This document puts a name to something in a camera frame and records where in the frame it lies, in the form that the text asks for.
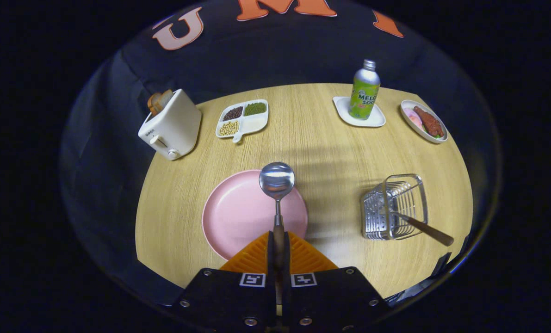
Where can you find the white toaster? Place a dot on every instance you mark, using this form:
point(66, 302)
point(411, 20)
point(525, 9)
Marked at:
point(176, 125)

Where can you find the white plate with meat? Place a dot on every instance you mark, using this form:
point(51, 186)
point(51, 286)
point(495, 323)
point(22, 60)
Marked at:
point(430, 124)

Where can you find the green soda bottle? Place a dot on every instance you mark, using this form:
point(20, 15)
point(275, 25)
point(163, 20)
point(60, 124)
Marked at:
point(364, 99)

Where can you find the white divided dish with beans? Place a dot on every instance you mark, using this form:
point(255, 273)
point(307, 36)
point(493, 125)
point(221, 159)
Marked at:
point(256, 124)

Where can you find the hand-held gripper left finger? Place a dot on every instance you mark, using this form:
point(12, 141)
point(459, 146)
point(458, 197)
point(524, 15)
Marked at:
point(270, 259)

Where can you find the pink plate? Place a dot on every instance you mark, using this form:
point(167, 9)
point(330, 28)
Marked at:
point(238, 212)

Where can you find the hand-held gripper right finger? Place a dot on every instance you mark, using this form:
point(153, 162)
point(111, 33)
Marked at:
point(287, 261)

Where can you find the white square coaster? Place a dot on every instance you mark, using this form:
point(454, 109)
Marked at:
point(377, 121)

